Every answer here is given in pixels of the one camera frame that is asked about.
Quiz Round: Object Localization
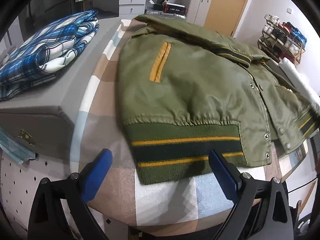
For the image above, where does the olive green bomber jacket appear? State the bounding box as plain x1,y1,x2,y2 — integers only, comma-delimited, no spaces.
118,14,319,185

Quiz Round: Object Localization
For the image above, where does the checkered bed sheet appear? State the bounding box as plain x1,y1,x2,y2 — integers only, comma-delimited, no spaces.
69,18,308,230

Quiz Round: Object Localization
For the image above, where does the blue plaid folded blanket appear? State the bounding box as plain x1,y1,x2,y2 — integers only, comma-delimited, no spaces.
1,10,99,101

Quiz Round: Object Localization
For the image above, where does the shoe rack with shoes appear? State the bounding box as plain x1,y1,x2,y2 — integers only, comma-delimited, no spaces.
257,14,307,66

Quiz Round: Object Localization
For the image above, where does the silver suitcase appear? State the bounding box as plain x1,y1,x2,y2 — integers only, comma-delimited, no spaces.
145,10,186,21

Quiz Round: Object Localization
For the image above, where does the wooden door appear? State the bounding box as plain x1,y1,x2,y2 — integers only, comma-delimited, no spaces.
204,0,248,36

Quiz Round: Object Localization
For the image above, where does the white cabinet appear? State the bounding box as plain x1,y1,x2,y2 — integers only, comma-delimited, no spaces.
181,0,212,27

